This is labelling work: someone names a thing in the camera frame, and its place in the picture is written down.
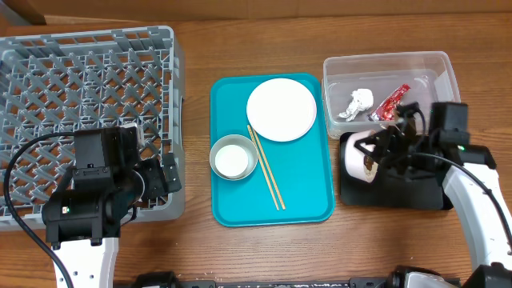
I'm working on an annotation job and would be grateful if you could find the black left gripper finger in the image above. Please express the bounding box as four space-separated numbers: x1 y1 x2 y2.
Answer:
162 153 176 167
166 166 182 193

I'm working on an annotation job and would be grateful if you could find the red snack wrapper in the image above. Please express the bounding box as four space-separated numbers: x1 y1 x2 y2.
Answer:
367 84 410 122

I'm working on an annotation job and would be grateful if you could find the brown food scrap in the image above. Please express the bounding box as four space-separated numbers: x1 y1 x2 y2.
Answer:
363 156 378 174

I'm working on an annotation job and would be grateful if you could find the pink bowl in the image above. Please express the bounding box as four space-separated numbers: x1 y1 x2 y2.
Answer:
344 130 378 183

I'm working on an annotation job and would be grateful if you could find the white tissue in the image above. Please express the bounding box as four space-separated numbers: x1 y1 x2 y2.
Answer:
338 88 374 122

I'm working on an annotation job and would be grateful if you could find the white paper cup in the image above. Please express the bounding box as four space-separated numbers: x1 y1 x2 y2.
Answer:
214 144 249 178

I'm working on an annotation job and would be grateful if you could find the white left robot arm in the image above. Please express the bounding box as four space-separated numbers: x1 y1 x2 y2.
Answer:
42 153 182 287

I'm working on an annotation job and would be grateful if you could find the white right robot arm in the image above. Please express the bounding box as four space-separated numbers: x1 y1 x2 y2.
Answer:
343 124 511 287

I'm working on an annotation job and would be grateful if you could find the black waste tray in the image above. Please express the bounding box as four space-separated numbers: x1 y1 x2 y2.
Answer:
339 132 453 210

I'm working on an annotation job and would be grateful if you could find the clear plastic waste bin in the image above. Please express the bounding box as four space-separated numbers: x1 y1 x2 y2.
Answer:
322 51 461 139

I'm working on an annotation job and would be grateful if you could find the grey bowl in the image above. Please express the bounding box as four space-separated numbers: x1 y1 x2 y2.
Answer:
210 134 258 181

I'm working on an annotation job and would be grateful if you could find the wooden chopstick left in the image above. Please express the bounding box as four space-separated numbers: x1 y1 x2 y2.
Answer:
247 124 280 211

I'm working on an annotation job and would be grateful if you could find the wooden chopstick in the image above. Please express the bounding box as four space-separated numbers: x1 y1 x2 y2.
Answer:
251 126 286 210
247 124 280 211

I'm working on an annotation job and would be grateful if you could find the wooden chopstick right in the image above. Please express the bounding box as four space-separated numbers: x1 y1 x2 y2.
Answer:
251 126 286 210

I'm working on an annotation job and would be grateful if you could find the teal serving tray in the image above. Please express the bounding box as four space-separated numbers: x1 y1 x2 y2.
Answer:
210 73 336 227

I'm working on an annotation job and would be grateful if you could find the large white plate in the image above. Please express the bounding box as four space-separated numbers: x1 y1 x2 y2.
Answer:
246 78 317 142

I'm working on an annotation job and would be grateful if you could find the grey dish rack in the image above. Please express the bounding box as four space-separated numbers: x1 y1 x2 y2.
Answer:
1 26 186 230

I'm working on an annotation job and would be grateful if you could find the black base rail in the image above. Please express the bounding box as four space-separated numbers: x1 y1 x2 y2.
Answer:
114 270 461 288

